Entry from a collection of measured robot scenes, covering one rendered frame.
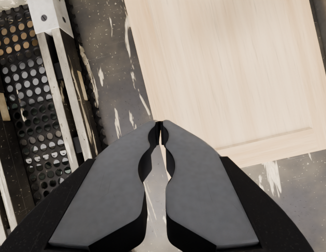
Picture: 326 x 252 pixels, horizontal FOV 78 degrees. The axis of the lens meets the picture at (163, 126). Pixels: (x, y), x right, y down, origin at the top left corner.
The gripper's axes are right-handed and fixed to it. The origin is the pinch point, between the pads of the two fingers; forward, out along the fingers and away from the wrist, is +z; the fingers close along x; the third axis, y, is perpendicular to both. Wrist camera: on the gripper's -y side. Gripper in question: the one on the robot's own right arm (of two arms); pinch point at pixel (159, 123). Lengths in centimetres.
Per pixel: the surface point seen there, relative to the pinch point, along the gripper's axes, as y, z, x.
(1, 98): 15, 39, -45
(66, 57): 4.1, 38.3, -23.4
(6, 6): -7, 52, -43
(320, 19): -1, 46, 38
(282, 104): 16.6, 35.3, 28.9
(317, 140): 24, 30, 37
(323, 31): 1, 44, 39
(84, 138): 20.9, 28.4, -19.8
